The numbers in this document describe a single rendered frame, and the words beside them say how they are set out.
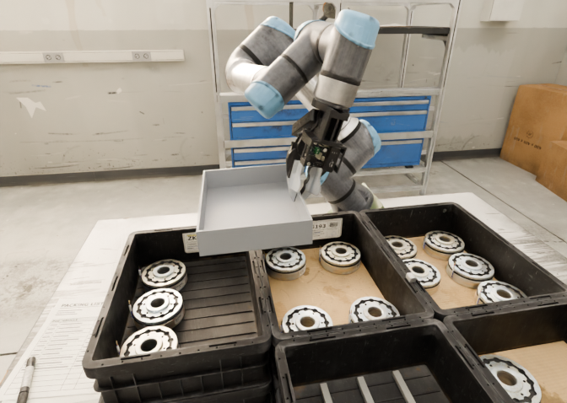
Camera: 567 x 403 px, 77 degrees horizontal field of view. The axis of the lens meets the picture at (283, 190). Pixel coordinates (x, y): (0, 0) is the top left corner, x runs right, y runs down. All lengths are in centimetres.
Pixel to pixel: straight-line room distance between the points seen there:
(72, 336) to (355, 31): 94
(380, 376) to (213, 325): 34
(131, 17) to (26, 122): 131
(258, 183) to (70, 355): 59
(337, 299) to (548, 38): 408
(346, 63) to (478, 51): 359
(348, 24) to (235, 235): 40
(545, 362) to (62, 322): 109
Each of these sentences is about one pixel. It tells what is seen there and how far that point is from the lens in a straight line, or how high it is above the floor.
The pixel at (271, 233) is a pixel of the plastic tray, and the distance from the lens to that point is 63.
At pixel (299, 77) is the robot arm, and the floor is 131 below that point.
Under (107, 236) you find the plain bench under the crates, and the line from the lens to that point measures 145.
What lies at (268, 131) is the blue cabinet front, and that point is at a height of 66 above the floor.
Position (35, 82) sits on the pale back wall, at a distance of 376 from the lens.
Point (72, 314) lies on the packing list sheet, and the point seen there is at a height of 70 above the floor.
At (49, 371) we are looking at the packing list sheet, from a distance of 104.
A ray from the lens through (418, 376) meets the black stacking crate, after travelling 77.
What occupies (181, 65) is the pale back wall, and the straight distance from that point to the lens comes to 342.
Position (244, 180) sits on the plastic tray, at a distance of 87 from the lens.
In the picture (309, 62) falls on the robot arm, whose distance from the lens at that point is 72.
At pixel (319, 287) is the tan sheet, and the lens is 89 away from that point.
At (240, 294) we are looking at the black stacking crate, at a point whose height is 83.
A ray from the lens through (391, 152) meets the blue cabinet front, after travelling 299.
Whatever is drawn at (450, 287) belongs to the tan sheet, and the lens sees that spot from 97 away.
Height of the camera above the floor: 141
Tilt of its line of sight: 26 degrees down
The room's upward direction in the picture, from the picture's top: straight up
